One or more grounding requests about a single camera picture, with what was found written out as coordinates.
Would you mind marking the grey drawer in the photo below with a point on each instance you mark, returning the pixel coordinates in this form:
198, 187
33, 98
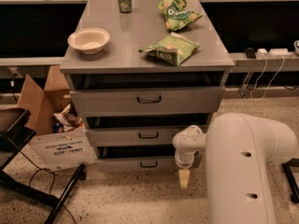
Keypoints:
133, 102
126, 137
136, 164

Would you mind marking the grey bottom drawer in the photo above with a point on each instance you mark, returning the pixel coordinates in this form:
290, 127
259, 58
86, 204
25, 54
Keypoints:
136, 164

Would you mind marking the grey middle drawer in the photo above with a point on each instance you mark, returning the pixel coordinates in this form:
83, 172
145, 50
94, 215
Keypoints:
126, 137

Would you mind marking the brown cardboard box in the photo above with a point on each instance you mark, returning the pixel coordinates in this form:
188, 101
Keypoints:
43, 103

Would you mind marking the crumpled green chip bag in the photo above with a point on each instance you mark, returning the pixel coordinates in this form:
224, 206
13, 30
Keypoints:
176, 15

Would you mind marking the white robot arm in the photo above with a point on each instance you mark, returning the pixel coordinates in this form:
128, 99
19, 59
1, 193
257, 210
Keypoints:
238, 146

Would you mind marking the white printed cardboard sign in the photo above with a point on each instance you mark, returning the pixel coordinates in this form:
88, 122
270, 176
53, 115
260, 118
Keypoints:
60, 151

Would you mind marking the white power strip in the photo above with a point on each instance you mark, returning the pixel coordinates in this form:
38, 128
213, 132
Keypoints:
273, 53

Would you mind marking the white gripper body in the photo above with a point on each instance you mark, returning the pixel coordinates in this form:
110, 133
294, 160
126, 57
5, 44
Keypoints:
184, 162

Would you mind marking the grey top drawer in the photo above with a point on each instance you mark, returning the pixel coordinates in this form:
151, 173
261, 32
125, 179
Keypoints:
133, 102

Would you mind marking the black stand leg right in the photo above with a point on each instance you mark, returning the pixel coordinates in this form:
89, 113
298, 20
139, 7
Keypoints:
287, 168

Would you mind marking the white paper bowl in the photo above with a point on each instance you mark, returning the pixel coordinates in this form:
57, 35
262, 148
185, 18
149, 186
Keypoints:
89, 40

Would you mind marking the flat green chip bag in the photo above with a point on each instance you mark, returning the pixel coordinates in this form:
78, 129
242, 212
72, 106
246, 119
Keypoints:
174, 49

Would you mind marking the black adapter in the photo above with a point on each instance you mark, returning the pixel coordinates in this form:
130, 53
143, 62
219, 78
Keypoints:
250, 53

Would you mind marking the grey drawer cabinet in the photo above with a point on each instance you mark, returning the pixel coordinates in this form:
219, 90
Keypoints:
121, 66

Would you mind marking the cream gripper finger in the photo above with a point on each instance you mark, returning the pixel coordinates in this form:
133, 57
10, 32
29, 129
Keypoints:
184, 175

